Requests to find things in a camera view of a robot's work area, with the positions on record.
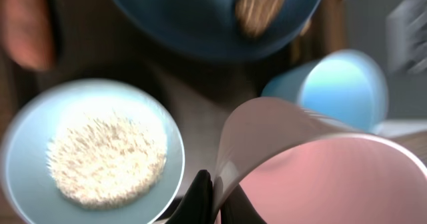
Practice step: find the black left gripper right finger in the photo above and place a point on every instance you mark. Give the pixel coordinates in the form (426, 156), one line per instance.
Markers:
(237, 209)

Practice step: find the white cooked rice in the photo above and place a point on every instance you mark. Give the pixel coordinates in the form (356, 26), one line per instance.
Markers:
(106, 162)

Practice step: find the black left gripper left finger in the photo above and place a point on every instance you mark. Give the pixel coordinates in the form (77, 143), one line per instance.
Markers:
(195, 207)

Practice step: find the light blue rice bowl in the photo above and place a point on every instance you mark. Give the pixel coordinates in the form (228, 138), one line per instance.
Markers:
(25, 179)

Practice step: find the grey dishwasher rack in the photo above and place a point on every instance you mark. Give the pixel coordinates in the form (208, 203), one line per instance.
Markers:
(392, 32)

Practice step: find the dark blue plate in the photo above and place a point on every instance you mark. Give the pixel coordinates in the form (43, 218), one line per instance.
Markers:
(207, 29)

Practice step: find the light blue cup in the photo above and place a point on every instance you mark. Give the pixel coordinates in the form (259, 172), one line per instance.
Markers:
(346, 85)

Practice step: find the brown round bread piece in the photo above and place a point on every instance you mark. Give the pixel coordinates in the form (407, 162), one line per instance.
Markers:
(255, 16)

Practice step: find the orange carrot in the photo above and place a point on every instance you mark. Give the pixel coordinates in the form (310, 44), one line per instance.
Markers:
(27, 35)

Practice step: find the brown serving tray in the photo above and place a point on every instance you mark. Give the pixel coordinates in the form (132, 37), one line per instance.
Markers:
(95, 39)

